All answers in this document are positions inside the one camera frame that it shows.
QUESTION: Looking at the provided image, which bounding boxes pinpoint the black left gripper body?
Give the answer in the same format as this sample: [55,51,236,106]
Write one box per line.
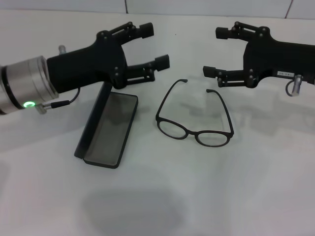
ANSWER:
[46,29,129,94]

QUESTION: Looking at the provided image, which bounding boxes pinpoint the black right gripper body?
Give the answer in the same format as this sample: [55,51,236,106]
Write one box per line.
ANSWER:
[243,27,315,89]

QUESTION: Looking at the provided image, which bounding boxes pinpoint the black round glasses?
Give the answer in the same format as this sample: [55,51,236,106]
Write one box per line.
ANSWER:
[155,78,235,148]

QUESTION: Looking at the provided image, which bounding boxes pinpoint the black glasses case grey lining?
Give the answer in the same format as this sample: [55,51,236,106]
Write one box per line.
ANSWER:
[73,82,139,170]

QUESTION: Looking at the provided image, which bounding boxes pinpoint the right arm cable silver plug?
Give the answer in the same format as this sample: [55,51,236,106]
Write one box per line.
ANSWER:
[285,73,304,97]

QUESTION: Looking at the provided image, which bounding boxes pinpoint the left arm cable silver plugs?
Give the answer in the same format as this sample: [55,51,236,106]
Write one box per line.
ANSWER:
[36,45,81,115]

